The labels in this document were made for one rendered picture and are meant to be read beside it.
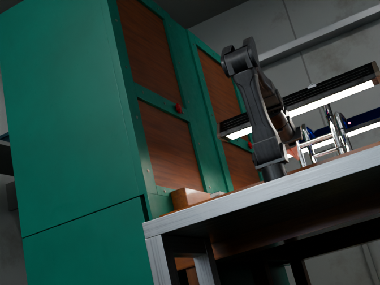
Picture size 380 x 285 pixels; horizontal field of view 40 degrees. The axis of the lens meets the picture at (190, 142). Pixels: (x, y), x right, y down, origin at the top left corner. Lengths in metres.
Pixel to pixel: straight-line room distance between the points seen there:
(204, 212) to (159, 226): 0.12
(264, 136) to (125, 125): 0.59
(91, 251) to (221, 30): 3.70
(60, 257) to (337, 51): 3.46
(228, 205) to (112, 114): 0.77
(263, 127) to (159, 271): 0.45
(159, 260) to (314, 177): 0.41
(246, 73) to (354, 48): 3.41
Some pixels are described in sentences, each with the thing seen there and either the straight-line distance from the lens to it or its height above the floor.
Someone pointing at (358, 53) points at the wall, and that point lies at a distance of 4.75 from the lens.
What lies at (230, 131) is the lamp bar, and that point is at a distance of 1.97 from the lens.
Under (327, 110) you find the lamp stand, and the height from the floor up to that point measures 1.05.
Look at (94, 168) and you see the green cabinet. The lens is 1.84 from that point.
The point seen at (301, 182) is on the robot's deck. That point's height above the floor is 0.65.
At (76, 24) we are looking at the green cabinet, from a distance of 2.07.
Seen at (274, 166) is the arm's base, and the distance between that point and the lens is 1.34.
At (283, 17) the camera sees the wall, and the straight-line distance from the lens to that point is 5.04.
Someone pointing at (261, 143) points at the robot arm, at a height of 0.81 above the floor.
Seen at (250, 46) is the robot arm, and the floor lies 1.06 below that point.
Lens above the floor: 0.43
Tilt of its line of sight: 18 degrees up
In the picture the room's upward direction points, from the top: 14 degrees counter-clockwise
